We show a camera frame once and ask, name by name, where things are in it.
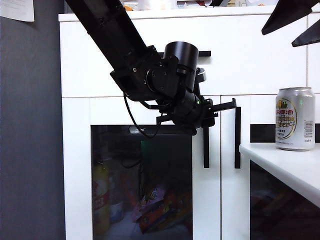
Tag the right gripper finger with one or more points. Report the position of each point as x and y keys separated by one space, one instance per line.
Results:
x=287 y=12
x=310 y=35

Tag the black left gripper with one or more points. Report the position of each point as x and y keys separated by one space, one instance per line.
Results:
x=192 y=112

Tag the silver beer can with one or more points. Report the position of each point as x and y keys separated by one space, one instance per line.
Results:
x=302 y=112

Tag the white glass cabinet door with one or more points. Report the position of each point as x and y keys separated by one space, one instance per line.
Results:
x=228 y=200
x=75 y=162

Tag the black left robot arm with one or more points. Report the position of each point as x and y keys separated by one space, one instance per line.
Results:
x=112 y=30

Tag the white cabinet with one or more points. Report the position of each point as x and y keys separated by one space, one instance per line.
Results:
x=70 y=17

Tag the narrow white drawer front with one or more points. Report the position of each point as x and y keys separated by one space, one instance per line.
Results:
x=313 y=70

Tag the black angled object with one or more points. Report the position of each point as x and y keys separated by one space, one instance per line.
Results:
x=220 y=2

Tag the wide white drawer front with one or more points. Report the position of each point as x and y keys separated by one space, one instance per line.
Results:
x=250 y=70

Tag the yellow noodle packet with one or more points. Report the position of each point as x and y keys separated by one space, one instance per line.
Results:
x=181 y=205

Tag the pink snack packet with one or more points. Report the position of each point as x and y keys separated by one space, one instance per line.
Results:
x=151 y=200

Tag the red stick snack packet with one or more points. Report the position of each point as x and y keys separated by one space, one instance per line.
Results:
x=130 y=192

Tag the clear plastic bag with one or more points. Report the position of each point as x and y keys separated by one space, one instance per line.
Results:
x=156 y=4

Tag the small orange object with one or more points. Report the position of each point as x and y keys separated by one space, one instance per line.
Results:
x=128 y=9

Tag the clear sanitizer bottle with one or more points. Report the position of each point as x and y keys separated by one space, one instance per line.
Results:
x=116 y=211

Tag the yellow detergent bottle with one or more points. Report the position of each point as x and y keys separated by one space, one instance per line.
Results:
x=100 y=200

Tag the white paper sheet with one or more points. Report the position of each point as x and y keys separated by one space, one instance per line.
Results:
x=15 y=10

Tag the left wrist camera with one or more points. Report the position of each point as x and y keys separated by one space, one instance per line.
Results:
x=202 y=75

